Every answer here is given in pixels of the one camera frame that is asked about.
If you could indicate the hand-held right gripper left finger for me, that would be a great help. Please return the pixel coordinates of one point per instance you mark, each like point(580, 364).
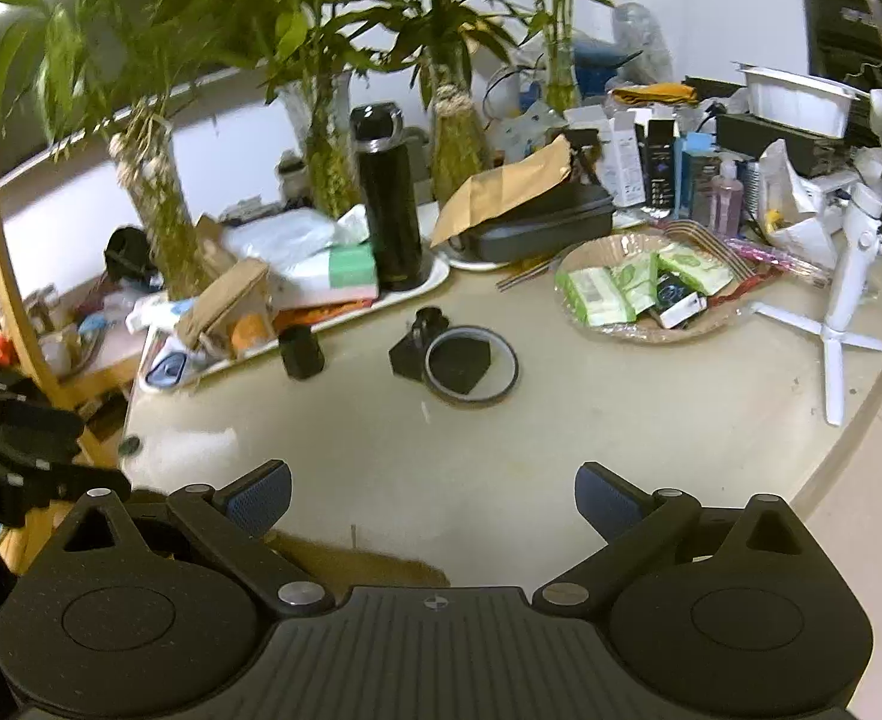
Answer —
point(261, 499)

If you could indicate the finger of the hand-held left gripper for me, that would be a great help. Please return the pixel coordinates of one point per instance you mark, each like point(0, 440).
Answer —
point(96, 484)

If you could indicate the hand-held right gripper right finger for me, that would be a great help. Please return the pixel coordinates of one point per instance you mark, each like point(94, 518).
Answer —
point(602, 499)

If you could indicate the small black cap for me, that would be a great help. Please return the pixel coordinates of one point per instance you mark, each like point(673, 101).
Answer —
point(132, 445)

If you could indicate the brown cardboard piece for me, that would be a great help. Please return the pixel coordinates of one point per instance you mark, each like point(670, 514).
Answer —
point(381, 562)

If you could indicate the blue and white packet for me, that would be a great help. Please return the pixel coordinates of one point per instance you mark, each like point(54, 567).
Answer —
point(175, 369)

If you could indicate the small black cylinder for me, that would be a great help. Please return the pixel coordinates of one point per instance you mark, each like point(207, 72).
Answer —
point(302, 352)

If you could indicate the orange packet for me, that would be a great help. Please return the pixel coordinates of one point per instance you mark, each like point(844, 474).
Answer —
point(253, 331)

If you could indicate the red flat packet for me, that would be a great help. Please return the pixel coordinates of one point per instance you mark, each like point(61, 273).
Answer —
point(328, 311)

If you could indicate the tan fabric pouch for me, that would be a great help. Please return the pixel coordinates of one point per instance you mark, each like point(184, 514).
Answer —
point(223, 300)

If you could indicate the large green wipes pack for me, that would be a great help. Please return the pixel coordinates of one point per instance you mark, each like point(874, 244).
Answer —
point(595, 296)

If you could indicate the small black box with knob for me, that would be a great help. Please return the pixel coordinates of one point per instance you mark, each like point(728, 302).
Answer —
point(409, 356)

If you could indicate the small black and white box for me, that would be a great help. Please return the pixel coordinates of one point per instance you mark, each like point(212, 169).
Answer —
point(673, 294)

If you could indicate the black round object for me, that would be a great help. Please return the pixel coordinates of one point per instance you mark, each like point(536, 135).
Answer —
point(126, 251)

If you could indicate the narrow green wipes pack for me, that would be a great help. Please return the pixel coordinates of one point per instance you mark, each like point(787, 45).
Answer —
point(636, 277)

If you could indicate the bundle of striped sticks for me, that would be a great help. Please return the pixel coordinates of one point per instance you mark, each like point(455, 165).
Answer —
point(527, 274)

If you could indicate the green tissue pack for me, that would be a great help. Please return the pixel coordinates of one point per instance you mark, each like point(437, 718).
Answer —
point(351, 266)

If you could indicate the leaf print green wipes pack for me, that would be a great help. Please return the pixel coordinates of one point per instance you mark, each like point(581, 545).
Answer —
point(692, 266)

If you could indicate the wicker basket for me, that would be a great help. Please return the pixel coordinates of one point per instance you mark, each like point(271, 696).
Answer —
point(598, 247)

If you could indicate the tall glass vase with bamboo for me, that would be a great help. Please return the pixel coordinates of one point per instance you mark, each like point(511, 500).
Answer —
point(163, 225)

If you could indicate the white plastic parcel bag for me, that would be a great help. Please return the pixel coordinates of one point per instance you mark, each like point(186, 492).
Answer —
point(283, 232)

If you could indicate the long white tray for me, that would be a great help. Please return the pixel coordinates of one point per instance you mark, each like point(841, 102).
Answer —
point(432, 277)

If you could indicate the black hard case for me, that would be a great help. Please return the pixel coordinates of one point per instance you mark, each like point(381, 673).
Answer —
point(546, 225)

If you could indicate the pink pen in clear wrapper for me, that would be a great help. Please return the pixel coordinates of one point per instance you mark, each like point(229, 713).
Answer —
point(782, 261)

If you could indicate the black thermos bottle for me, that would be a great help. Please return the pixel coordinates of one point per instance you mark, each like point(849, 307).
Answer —
point(392, 210)

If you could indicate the pink bottle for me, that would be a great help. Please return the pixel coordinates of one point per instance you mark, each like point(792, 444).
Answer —
point(726, 202)

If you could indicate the brown paper envelope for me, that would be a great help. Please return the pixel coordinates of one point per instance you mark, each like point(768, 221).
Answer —
point(493, 195)

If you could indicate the blue carton box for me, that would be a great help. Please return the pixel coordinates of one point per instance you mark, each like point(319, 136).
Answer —
point(692, 180)

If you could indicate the black carton box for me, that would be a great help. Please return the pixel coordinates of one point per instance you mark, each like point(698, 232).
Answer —
point(658, 165)

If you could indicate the white carton box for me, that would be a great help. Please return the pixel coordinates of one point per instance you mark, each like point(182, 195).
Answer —
point(625, 157)

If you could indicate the wide glass vase with bamboo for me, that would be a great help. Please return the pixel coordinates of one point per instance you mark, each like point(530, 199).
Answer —
point(328, 157)

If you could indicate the white gimbal tripod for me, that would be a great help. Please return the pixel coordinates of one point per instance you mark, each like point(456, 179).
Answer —
point(853, 255)

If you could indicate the black flat device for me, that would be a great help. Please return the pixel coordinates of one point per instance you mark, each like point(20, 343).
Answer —
point(756, 131)

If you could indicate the yellow cloth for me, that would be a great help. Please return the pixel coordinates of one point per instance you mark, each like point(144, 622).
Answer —
point(655, 94)

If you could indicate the small glass vase with bamboo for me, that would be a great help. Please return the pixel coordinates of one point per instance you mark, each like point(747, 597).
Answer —
point(559, 79)

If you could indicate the white plastic bowl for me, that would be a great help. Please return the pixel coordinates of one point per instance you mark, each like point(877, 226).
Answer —
point(793, 101)

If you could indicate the clear plastic bag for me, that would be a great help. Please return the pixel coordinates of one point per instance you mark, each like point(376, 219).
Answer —
point(640, 37)

